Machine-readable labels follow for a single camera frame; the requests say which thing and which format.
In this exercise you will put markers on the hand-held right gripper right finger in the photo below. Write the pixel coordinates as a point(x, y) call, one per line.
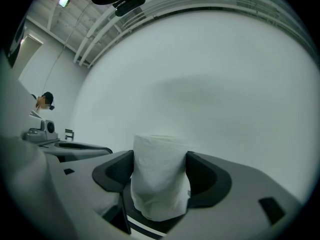
point(245, 189)

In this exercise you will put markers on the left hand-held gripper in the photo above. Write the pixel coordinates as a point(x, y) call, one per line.
point(48, 131)

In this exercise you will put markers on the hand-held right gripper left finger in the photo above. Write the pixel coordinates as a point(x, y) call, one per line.
point(82, 174)

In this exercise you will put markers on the white toilet paper roll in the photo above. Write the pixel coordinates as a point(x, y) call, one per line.
point(160, 174)

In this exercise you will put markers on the white ceiling light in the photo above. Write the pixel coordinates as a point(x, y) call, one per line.
point(63, 2)

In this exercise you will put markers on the black empty wall holder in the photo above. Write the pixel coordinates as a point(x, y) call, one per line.
point(69, 134)

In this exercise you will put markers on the black head camera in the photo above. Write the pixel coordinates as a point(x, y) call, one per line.
point(130, 5)

